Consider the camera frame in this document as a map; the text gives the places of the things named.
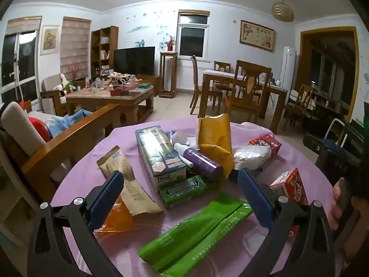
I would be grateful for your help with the white plastic chair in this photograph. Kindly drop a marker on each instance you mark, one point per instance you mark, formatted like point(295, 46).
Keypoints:
point(331, 125)

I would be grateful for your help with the black television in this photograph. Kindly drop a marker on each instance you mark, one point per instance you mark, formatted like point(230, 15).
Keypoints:
point(134, 60)

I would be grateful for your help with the orange plastic packet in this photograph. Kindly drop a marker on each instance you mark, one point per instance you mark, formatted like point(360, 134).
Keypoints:
point(118, 219)

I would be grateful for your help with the purple spray bottle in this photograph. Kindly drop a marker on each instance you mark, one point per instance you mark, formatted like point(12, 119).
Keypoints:
point(201, 161)

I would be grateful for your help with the silvery white wrapper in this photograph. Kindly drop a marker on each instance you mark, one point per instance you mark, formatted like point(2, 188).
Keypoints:
point(250, 155)

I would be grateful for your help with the purple tablecloth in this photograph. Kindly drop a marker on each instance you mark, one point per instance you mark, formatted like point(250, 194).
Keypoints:
point(253, 137)

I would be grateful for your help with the wooden armchair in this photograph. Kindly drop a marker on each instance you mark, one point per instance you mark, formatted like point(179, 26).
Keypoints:
point(52, 85)

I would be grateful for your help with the wooden sofa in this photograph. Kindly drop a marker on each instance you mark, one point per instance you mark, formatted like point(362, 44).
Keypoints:
point(72, 132)

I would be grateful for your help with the wooden door frame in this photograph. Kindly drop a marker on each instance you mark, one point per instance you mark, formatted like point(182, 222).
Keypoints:
point(328, 29)

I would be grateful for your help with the wooden coffee table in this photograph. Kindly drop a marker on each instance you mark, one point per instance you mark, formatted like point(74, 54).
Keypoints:
point(95, 98)

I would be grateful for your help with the wooden dining table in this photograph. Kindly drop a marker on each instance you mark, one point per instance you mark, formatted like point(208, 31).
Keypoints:
point(219, 75)

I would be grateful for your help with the red pillow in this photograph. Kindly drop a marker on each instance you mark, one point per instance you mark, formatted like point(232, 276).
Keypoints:
point(39, 128)

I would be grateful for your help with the red flower plant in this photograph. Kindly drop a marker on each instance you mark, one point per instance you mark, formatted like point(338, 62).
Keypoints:
point(169, 43)

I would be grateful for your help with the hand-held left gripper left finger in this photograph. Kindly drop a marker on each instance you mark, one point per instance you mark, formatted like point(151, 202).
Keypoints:
point(105, 199)

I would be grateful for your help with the plush toys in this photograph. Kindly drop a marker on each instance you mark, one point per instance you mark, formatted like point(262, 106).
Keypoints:
point(67, 88)

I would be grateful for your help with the framed floral painting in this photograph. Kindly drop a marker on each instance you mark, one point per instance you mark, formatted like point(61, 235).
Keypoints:
point(256, 36)

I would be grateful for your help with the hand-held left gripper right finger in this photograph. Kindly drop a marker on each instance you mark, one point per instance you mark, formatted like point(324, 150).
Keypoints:
point(256, 199)

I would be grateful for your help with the white carved fruit rack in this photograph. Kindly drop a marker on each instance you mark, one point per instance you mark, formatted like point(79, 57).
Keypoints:
point(118, 80)

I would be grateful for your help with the white radiator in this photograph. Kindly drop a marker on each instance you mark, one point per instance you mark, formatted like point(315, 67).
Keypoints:
point(184, 76)

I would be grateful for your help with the white sofa cushion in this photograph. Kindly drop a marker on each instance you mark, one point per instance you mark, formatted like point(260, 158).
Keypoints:
point(20, 127)

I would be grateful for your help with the window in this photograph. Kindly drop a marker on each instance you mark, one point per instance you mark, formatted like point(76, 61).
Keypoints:
point(191, 40)

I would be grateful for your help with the crumpled white tissue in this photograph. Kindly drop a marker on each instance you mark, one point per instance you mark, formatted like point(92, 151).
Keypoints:
point(184, 137)

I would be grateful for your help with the green gum pack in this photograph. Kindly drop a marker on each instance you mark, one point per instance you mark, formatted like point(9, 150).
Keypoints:
point(184, 190)

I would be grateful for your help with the hanging ceiling lamp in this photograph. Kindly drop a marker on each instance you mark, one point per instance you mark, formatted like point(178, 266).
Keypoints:
point(283, 11)

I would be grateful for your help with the blue cloth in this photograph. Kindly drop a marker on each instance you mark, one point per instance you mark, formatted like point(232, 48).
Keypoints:
point(62, 125)

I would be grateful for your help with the wooden tv stand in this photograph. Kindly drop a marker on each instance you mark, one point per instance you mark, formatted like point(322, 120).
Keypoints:
point(151, 82)

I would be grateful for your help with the tall wooden plant stand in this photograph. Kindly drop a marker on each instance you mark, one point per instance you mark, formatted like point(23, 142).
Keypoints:
point(168, 53)

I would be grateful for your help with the wooden bookshelf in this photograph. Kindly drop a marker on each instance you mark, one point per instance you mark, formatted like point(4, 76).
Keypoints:
point(114, 49)

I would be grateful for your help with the mustard yellow pouch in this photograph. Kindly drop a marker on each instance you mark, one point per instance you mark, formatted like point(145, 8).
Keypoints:
point(214, 138)

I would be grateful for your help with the sunflower picture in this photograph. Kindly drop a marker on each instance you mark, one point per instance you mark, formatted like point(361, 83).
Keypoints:
point(49, 40)

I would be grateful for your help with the green tray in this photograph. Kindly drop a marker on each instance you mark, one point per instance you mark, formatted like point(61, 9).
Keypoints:
point(144, 85)

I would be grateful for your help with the glass balcony door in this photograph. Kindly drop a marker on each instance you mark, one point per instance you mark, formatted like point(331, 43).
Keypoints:
point(27, 63)

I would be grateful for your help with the red milk carton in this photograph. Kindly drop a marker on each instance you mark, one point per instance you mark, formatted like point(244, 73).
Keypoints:
point(291, 183)
point(268, 144)

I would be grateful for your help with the white standing air conditioner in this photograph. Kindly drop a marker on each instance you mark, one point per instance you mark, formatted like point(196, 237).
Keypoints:
point(288, 66)

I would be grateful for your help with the teal and white carton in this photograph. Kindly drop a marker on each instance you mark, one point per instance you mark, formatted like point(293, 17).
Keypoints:
point(155, 153)

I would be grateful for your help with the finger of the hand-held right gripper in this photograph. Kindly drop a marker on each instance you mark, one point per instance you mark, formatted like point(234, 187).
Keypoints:
point(331, 147)

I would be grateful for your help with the kraft paper packet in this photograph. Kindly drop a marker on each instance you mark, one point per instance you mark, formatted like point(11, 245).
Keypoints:
point(129, 176)

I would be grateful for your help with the person's right hand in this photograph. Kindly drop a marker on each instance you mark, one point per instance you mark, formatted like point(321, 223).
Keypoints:
point(335, 207)

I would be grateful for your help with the wooden dining chair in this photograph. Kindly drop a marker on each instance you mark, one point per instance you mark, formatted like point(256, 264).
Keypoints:
point(302, 95)
point(250, 69)
point(222, 66)
point(195, 72)

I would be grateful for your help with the pink roman blind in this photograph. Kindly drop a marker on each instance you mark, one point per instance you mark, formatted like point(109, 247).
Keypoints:
point(23, 25)
point(75, 46)

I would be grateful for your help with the green sachet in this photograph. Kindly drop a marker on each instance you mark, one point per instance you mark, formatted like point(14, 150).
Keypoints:
point(187, 230)
point(224, 236)

